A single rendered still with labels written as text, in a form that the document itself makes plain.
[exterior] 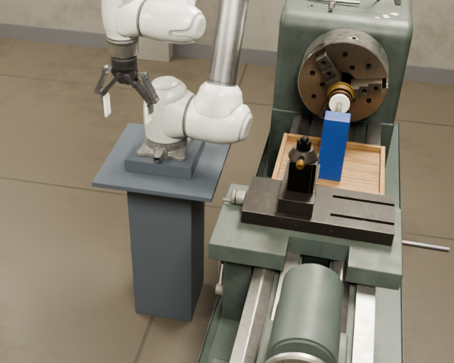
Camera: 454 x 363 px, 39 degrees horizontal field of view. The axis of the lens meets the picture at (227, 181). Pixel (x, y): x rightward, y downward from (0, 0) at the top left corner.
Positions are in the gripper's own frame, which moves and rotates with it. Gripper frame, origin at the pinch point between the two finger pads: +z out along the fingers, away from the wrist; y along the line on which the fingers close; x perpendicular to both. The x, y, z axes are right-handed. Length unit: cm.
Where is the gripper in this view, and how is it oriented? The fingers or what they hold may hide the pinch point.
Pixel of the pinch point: (127, 115)
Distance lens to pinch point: 198.4
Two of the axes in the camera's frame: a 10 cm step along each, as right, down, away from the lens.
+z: -0.3, 8.2, 5.8
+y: -9.5, -2.0, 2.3
